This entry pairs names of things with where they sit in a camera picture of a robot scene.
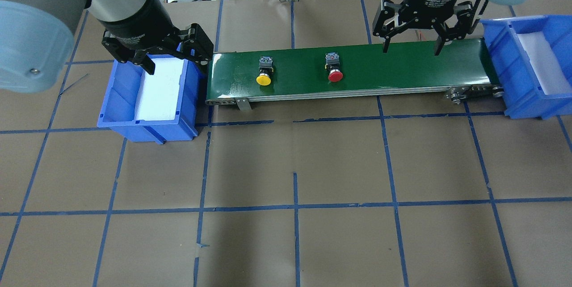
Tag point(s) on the white foam pad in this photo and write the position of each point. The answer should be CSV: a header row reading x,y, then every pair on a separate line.
x,y
158,93
544,63

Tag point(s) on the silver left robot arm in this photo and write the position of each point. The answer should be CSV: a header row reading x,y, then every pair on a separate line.
x,y
37,37

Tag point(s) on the red push button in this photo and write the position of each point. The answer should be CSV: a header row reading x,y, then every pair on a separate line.
x,y
333,67

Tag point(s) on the white foam pad left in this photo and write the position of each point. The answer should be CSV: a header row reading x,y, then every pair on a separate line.
x,y
158,93

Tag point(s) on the green conveyor belt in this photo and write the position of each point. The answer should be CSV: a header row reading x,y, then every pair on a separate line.
x,y
460,69

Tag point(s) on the yellow push button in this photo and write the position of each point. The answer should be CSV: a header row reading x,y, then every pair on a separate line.
x,y
266,70

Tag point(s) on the blue plastic bin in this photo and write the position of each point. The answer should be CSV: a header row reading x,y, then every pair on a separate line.
x,y
118,107
523,95

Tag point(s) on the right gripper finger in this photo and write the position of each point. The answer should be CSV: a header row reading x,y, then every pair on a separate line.
x,y
467,21
388,22

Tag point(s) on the white foam pad right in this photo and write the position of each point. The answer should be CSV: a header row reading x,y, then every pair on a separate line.
x,y
544,63

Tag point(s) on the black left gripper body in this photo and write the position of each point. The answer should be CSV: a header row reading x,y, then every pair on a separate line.
x,y
137,22

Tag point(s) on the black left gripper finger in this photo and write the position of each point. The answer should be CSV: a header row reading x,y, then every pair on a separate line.
x,y
142,59
196,46

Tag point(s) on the blue plastic bin left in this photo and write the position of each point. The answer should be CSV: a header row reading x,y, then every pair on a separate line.
x,y
118,107

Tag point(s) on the blue plastic bin right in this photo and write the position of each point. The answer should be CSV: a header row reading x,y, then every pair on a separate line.
x,y
523,95

